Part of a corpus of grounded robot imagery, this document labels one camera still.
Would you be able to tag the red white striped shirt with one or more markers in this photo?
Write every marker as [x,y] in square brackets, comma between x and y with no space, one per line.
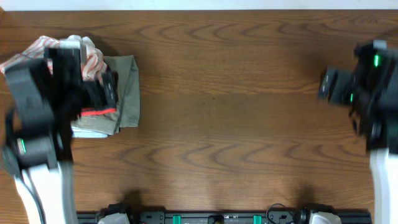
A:
[92,69]

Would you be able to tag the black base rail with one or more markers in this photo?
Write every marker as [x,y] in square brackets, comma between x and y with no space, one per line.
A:
[276,213]

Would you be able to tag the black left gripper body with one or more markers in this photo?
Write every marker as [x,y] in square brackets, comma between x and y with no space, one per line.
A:
[70,96]

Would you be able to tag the olive green folded garment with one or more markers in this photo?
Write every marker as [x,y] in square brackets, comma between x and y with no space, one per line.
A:
[128,108]

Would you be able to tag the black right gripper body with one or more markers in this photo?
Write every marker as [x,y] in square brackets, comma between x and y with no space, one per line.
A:
[364,90]

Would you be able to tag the navy and red folded garment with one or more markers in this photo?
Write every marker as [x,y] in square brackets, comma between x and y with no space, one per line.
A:
[99,111]

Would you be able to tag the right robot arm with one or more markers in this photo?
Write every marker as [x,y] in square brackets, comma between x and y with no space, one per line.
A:
[381,142]

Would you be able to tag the light blue folded garment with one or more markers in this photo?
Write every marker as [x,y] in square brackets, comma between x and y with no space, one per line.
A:
[85,133]

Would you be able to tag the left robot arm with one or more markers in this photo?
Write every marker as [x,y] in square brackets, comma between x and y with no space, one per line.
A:
[49,93]

